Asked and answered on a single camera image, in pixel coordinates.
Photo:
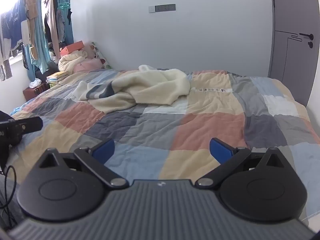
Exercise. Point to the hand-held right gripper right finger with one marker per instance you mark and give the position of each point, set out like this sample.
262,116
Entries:
220,151

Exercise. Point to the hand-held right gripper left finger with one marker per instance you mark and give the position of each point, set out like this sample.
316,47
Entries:
106,150

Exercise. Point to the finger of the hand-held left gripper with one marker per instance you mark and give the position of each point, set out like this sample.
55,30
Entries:
31,125

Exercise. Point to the cream sweater with blue stripes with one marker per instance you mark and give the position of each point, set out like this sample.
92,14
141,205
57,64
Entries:
150,90

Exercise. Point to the patchwork quilt bed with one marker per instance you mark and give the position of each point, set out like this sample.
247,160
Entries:
200,127

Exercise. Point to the red-brown bedside cabinet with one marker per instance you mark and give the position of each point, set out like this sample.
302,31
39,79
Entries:
33,92

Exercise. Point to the stack of books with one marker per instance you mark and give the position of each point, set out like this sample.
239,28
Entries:
56,76

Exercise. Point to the striped hanging shirt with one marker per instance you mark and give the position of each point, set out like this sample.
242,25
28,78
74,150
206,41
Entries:
5,62

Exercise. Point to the cream blanket pile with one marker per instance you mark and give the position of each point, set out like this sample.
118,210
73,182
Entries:
68,62

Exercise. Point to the pink pillow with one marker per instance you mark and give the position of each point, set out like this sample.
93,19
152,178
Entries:
87,65

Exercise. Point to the orange box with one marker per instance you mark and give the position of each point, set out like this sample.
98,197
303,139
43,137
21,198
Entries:
71,48

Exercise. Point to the printed white pillow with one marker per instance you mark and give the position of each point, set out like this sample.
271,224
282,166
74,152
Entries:
102,55

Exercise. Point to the blue printed hanging shirt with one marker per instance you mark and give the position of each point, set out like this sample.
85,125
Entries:
15,25

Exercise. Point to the taupe hanging pants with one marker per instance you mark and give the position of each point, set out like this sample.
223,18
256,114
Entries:
50,20

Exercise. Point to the grey hanging garment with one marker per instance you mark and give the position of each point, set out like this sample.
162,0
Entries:
60,22

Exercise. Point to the beige hanging garment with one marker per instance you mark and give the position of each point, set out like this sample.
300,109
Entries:
31,10

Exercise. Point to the grey door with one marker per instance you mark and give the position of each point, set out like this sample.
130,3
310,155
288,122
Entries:
295,62

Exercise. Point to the grey wall switch panel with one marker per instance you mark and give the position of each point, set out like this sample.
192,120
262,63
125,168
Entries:
162,8

